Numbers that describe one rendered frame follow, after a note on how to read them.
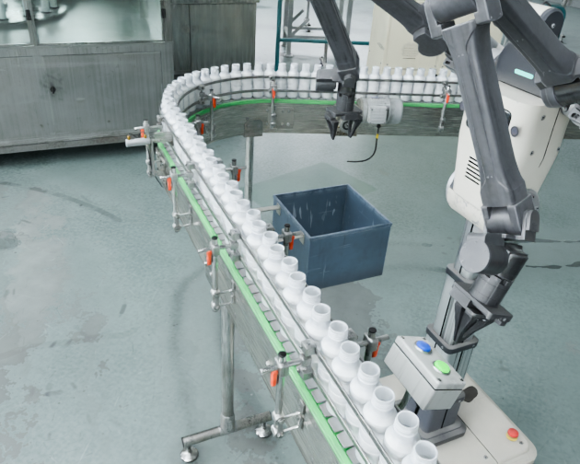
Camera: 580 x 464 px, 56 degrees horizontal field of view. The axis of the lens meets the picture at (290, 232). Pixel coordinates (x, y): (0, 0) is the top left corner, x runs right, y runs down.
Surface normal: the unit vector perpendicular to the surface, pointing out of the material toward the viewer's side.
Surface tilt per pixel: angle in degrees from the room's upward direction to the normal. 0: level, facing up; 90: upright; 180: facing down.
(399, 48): 90
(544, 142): 90
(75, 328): 0
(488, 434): 0
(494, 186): 96
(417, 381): 70
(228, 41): 90
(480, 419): 0
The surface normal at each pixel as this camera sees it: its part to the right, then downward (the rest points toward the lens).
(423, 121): 0.10, 0.52
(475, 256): -0.79, -0.11
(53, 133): 0.40, 0.50
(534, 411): 0.06, -0.85
